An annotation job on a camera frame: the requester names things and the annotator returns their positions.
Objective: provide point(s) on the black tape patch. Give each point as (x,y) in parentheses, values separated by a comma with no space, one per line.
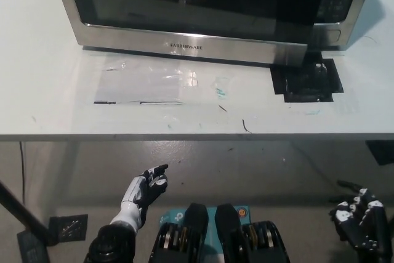
(307,87)

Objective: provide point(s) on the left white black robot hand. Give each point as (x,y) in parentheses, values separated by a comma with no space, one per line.
(147,187)

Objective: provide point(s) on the black box under table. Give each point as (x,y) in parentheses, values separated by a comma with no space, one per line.
(381,152)

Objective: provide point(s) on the stainless Farberware microwave body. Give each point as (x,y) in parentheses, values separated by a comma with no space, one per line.
(348,4)

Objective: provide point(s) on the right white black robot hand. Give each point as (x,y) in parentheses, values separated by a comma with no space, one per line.
(364,226)

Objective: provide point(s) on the small silver knob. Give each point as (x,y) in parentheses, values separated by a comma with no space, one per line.
(320,68)

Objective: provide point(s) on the black patterned floor mat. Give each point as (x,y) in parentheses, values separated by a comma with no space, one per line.
(32,249)
(69,227)

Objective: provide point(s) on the clear plastic tape sheet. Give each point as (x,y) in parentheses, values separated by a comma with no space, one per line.
(144,84)

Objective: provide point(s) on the black slanted pole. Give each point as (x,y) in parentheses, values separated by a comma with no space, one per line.
(24,210)

